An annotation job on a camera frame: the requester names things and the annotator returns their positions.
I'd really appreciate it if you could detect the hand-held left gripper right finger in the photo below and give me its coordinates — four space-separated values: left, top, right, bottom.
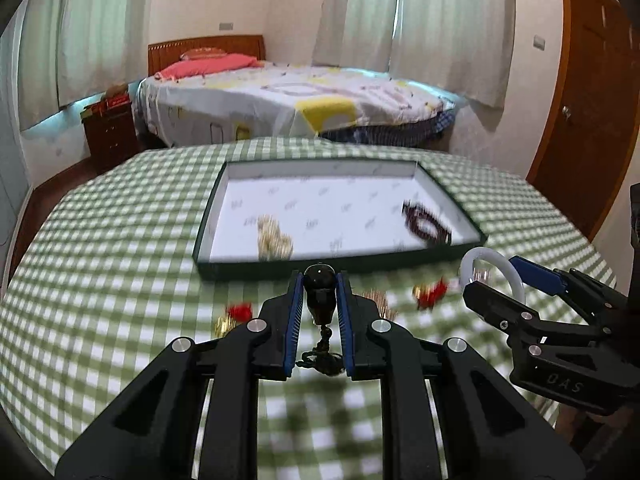
336 271 586 480

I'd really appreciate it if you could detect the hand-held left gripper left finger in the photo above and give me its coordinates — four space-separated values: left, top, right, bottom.
55 270 305 480

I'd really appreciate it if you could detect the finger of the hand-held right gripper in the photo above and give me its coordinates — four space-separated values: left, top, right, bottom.
509 255 640 333
462 280 603 356

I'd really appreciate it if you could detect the gold spiked hair clip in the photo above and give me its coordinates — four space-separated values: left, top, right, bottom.
361 289 398 320

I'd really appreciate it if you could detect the black gourd pendant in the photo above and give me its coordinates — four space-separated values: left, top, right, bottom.
295 263 346 376

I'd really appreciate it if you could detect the white bangle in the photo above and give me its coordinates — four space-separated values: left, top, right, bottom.
459 247 526 306

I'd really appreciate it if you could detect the red and gold ornament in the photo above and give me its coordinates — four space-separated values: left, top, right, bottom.
215 302 255 338
412 280 450 310

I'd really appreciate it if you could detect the green jewelry box tray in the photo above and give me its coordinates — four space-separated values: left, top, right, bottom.
194 159 488 281

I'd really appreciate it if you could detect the wooden door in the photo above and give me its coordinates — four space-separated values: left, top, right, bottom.
525 0 640 243

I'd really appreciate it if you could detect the green checkered tablecloth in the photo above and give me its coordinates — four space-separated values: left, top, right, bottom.
0 141 618 480

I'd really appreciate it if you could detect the bed with printed sheet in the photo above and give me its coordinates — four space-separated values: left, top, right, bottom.
132 57 468 151

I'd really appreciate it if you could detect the pale green curtain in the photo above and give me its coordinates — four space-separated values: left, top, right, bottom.
389 0 517 109
312 0 402 70
15 0 152 131

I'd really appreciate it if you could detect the wooden nightstand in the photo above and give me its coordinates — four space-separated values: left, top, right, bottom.
82 97 142 176

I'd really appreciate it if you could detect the pink pillow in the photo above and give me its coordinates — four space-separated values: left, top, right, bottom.
155 53 260 81

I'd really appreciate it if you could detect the red patterned pillow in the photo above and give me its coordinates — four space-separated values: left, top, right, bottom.
180 47 228 61

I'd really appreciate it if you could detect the wooden headboard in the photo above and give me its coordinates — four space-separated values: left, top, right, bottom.
147 35 266 77

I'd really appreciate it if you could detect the white wardrobe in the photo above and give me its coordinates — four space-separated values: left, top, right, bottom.
0 25 32 243

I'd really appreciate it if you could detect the dark red bead bracelet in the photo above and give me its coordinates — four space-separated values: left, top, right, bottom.
401 200 453 247

